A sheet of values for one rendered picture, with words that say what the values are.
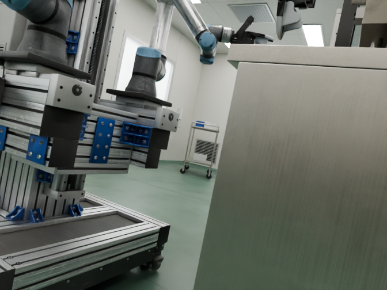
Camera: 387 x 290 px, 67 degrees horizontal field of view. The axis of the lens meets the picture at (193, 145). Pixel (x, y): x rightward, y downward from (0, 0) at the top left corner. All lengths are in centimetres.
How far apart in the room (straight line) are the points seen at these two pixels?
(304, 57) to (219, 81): 661
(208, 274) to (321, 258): 24
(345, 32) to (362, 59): 66
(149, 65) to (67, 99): 57
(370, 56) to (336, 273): 40
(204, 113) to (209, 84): 71
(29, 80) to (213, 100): 635
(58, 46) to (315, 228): 89
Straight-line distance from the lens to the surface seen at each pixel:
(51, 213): 141
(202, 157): 573
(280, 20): 85
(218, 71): 732
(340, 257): 64
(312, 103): 63
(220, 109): 707
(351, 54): 65
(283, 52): 67
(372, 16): 74
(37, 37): 107
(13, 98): 108
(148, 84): 138
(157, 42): 158
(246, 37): 156
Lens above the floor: 67
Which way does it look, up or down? 1 degrees down
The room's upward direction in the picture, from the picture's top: 11 degrees clockwise
